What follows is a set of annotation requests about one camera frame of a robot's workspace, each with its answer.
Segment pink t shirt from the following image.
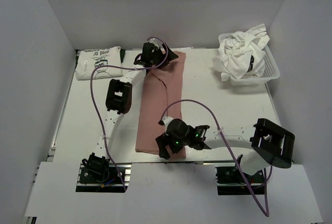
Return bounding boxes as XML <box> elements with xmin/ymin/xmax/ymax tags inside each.
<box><xmin>135</xmin><ymin>51</ymin><xmax>186</xmax><ymax>155</ymax></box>

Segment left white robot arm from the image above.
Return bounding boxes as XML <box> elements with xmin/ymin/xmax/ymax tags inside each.
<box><xmin>90</xmin><ymin>37</ymin><xmax>178</xmax><ymax>165</ymax></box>

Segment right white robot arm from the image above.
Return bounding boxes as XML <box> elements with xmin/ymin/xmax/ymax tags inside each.
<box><xmin>156</xmin><ymin>116</ymin><xmax>295</xmax><ymax>176</ymax></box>

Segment crumpled white shirts pile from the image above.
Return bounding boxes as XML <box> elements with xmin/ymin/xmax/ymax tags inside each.
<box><xmin>212</xmin><ymin>24</ymin><xmax>270</xmax><ymax>81</ymax></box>

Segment folded dark green t shirt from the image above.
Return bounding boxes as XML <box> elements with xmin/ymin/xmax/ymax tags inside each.
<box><xmin>120</xmin><ymin>49</ymin><xmax>126</xmax><ymax>65</ymax></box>

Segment folded white printed t shirt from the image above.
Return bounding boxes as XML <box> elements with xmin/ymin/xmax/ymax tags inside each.
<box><xmin>75</xmin><ymin>46</ymin><xmax>123</xmax><ymax>80</ymax></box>

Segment white plastic basket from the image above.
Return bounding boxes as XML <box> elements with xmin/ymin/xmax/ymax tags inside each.
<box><xmin>218</xmin><ymin>33</ymin><xmax>280</xmax><ymax>86</ymax></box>

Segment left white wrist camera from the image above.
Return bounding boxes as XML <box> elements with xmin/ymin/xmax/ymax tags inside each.
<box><xmin>150</xmin><ymin>38</ymin><xmax>160</xmax><ymax>47</ymax></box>

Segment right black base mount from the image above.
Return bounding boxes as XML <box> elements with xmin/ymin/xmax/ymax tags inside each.
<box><xmin>215</xmin><ymin>166</ymin><xmax>265</xmax><ymax>195</ymax></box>

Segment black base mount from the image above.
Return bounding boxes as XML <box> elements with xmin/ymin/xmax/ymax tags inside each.
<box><xmin>76</xmin><ymin>153</ymin><xmax>131</xmax><ymax>193</ymax></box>
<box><xmin>215</xmin><ymin>166</ymin><xmax>265</xmax><ymax>195</ymax></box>

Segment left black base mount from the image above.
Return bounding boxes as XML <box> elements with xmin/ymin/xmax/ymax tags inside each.
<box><xmin>76</xmin><ymin>153</ymin><xmax>131</xmax><ymax>193</ymax></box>

